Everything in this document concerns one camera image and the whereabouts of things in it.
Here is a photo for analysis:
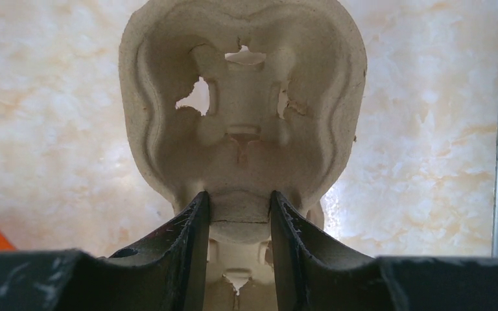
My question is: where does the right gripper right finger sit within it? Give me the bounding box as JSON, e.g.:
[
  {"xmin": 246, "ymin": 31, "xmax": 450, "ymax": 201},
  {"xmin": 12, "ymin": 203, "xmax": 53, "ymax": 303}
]
[{"xmin": 270, "ymin": 191, "xmax": 498, "ymax": 310}]

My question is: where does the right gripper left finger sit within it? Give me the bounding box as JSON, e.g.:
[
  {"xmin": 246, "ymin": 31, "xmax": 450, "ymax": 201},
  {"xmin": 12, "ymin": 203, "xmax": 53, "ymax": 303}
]
[{"xmin": 0, "ymin": 192, "xmax": 209, "ymax": 310}]

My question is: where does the brown pulp cup carrier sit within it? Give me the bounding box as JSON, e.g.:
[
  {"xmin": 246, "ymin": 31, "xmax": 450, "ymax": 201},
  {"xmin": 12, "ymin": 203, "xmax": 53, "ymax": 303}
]
[{"xmin": 119, "ymin": 1, "xmax": 367, "ymax": 310}]

